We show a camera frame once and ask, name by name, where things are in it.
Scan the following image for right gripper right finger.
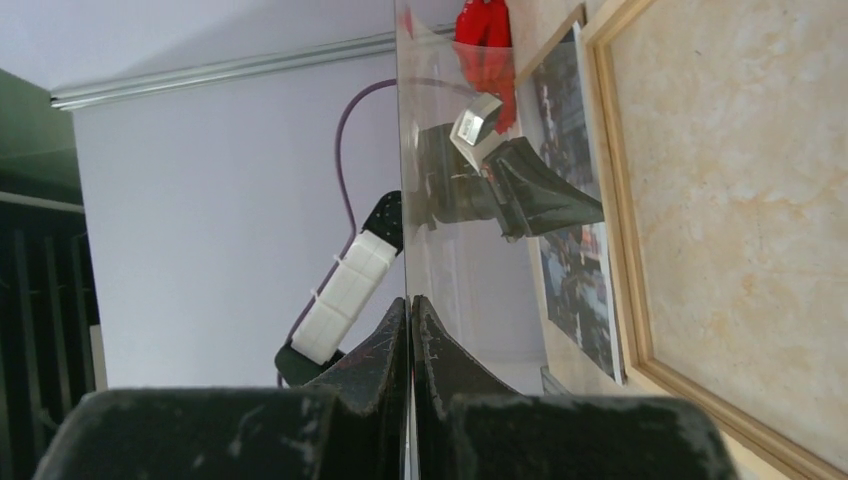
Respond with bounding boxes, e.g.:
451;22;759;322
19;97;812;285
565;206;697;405
411;295;524;479

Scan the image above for transparent plastic sheet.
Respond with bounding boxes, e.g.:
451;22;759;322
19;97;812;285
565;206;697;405
396;1;603;395

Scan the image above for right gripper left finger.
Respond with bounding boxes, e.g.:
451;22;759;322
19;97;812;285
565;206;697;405
306;298;409;479

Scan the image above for wooden picture frame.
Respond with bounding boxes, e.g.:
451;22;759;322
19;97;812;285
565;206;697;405
579;0;847;479

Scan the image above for printed photo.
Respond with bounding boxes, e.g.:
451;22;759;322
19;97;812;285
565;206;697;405
518;7;625;392

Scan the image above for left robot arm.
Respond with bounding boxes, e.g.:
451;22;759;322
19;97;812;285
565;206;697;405
274;124;603;387

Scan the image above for red crumpled cloth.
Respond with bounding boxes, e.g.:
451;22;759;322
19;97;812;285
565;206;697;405
454;0;517;133

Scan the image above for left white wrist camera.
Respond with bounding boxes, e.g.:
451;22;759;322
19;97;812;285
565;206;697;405
450;93;506;173

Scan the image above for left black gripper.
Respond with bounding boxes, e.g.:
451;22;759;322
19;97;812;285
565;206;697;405
402;124;604;242

